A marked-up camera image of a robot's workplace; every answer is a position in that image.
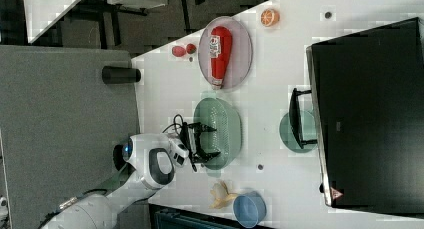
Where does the dark red strawberry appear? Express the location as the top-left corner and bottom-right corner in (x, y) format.
(186, 43), (197, 54)

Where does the light red strawberry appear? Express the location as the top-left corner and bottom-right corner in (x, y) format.
(172, 46), (186, 57)

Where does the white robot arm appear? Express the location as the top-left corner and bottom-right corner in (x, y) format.
(37, 123), (216, 229)

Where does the grey side table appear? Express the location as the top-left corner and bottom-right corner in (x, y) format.
(0, 45), (139, 229)

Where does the orange slice toy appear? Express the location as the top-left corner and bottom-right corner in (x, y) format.
(260, 9), (280, 27)

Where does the red ketchup bottle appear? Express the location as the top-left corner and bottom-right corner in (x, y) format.
(209, 26), (232, 89)

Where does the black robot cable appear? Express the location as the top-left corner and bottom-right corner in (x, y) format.
(161, 114), (185, 135)

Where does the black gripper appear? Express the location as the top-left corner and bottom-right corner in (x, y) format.
(180, 122), (220, 172)

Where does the green cup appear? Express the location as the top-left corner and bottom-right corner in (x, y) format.
(279, 110), (317, 153)

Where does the blue cup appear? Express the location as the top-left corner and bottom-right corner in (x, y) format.
(233, 191), (267, 228)

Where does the green plastic strainer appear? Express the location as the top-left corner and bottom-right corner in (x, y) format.
(193, 91), (242, 178)

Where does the grey round plate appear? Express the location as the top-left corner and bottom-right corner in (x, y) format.
(197, 16), (253, 89)

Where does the black cylinder post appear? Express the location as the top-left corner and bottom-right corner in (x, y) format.
(102, 66), (141, 84)

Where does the yellow banana toy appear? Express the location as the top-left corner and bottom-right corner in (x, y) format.
(209, 180), (238, 209)

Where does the black toaster oven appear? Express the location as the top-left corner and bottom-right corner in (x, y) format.
(289, 17), (424, 218)

